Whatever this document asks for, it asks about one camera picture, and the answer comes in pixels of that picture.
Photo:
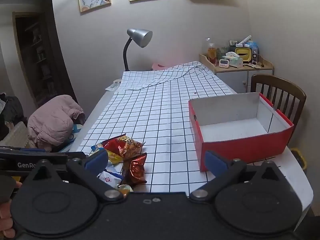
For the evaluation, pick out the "pink item behind table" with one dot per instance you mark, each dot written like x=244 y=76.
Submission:
x=158 y=67

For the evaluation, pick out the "grey side cabinet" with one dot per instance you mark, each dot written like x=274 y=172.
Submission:
x=239 y=79

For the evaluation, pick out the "dark bookshelf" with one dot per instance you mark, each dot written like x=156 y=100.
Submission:
x=40 y=57

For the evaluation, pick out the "pink puffer jacket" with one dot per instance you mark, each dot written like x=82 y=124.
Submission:
x=52 y=124

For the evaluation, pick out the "white blue snack packet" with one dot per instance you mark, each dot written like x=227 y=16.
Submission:
x=110 y=176

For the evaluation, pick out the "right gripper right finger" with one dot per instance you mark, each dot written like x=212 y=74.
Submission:
x=226 y=172

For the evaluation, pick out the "pink digital timer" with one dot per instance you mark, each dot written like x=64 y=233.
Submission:
x=224 y=63

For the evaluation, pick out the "yellow trash bin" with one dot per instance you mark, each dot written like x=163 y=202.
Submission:
x=300 y=158

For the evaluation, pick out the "white tissue pack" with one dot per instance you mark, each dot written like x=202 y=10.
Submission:
x=234 y=59

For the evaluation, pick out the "orange liquid bottle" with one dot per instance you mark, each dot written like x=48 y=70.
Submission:
x=212 y=51

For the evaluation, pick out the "large red snack bag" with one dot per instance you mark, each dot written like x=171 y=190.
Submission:
x=119 y=148

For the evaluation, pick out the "wooden chair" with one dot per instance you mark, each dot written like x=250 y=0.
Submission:
x=284 y=95

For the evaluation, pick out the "paper at table corner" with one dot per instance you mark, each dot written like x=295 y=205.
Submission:
x=114 y=86

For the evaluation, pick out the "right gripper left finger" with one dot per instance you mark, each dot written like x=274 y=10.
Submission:
x=86 y=172

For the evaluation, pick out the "orange jelly cup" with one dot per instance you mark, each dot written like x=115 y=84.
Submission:
x=124 y=189

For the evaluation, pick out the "red cardboard box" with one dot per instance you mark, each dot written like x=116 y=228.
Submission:
x=244 y=126

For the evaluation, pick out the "person's left hand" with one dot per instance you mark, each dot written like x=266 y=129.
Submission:
x=8 y=184

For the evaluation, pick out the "checkered tablecloth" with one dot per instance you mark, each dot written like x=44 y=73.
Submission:
x=158 y=117

